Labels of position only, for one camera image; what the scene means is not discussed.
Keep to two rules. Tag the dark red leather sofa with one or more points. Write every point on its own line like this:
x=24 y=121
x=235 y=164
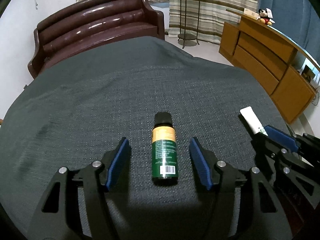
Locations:
x=89 y=24

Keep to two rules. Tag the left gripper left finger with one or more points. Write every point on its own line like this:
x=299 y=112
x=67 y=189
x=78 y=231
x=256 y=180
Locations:
x=74 y=205

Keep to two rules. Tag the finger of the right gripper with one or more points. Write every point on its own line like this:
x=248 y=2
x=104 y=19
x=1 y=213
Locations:
x=266 y=146
x=282 y=138

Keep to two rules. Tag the green bottle black cap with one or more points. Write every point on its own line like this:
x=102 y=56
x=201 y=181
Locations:
x=164 y=150

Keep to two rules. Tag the wooden sideboard cabinet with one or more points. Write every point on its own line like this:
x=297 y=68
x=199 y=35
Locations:
x=274 y=60

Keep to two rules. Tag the dark grey tablecloth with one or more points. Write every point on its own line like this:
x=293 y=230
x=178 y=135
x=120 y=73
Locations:
x=80 y=108

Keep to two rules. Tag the mickey mouse plush toy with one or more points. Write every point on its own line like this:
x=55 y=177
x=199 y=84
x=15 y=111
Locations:
x=265 y=16

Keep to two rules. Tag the white box on cabinet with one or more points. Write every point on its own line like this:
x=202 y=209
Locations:
x=252 y=14

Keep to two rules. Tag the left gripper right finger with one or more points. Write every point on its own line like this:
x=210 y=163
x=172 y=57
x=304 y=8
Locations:
x=240 y=204

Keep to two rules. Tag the white green tube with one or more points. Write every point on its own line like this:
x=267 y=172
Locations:
x=252 y=120

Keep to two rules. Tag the blue curtain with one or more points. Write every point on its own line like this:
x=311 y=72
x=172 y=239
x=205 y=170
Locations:
x=298 y=20

